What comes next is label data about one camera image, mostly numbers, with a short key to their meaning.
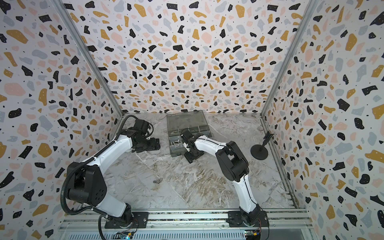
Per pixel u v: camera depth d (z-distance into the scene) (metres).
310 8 0.72
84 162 0.45
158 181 0.86
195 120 1.30
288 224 0.75
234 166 0.55
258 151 1.00
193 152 0.83
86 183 0.43
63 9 0.70
